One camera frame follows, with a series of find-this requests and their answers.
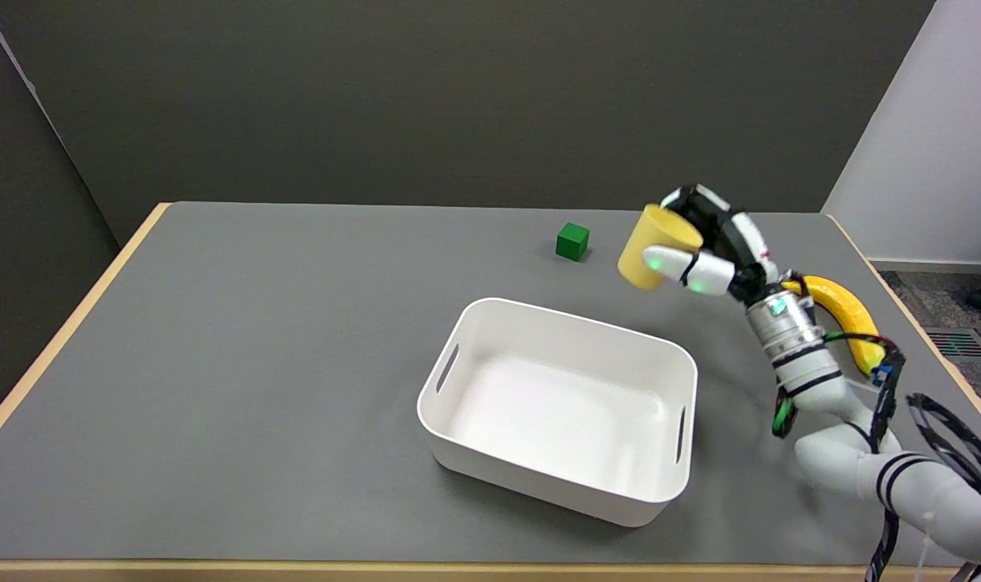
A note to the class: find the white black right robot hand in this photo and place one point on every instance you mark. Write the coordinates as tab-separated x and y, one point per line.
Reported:
725	259

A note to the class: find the yellow plastic cup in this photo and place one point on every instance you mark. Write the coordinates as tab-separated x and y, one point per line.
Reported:
652	246

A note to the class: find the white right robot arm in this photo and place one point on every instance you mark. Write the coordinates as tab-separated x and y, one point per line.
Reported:
846	420

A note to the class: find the yellow banana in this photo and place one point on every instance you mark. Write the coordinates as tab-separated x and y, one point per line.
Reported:
846	311

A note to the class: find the green cube block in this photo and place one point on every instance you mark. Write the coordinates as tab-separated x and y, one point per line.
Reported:
572	242

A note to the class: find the white plastic storage bin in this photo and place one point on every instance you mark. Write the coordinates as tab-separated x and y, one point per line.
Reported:
560	411

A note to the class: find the floor vent grille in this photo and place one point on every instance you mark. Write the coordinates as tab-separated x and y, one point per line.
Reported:
958	343

